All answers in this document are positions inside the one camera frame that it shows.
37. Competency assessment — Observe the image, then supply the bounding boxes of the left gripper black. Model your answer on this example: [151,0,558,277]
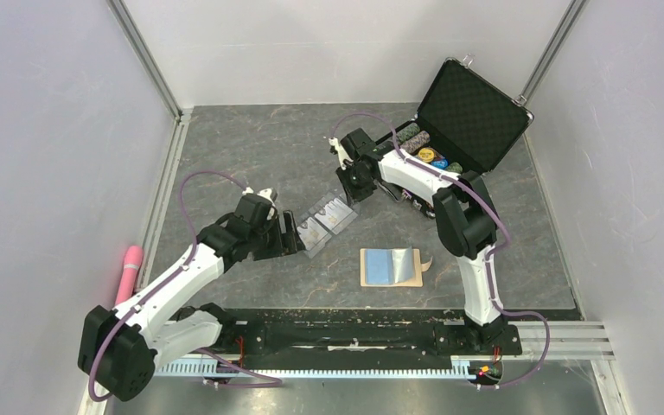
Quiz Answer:
[248,209,304,261]

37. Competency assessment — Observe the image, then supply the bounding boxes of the clear sleeve with credit cards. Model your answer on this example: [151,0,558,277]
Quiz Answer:
[297,190,358,259]

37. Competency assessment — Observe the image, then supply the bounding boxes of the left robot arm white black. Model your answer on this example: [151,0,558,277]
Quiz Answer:
[78,188,304,402]

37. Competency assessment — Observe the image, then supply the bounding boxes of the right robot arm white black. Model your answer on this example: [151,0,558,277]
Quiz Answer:
[329,129,508,353]

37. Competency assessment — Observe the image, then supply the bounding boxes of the pink brown poker chip row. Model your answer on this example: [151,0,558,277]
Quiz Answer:
[399,131,431,156]

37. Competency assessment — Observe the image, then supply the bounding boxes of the purple green poker chip row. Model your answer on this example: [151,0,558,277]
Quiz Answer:
[395,122,421,146]

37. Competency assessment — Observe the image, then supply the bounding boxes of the yellow dealer button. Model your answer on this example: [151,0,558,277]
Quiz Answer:
[416,148,437,163]

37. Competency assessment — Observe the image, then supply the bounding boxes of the blue round poker chip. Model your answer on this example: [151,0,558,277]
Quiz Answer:
[430,159,449,169]

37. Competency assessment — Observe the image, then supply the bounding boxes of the green poker chip stack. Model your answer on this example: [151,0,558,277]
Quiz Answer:
[445,163,463,174]

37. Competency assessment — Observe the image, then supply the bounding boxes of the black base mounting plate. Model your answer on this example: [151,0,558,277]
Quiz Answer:
[199,303,522,370]

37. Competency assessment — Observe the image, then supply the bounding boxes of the black poker chip case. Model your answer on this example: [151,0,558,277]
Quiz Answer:
[370,60,533,217]

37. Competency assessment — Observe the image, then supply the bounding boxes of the pink cylindrical object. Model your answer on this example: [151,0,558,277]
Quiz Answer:
[114,246,144,305]

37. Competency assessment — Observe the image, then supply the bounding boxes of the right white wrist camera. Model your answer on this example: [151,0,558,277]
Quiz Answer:
[328,137,352,170]

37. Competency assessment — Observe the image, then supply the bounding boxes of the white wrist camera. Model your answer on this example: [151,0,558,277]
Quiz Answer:
[243,187,278,206]
[328,137,352,170]

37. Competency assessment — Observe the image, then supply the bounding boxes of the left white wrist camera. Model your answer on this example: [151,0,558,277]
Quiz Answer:
[243,187,278,206]

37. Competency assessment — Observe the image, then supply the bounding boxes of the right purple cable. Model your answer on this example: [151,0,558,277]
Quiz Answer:
[329,112,552,391]

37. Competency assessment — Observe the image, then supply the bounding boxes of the purple cable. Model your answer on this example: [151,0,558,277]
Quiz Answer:
[87,170,284,403]
[329,112,552,391]

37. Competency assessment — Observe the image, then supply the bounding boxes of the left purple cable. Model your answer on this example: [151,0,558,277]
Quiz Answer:
[87,170,284,403]

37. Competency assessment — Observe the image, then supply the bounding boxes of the white toothed cable rail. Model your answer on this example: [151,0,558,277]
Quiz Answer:
[155,355,476,380]

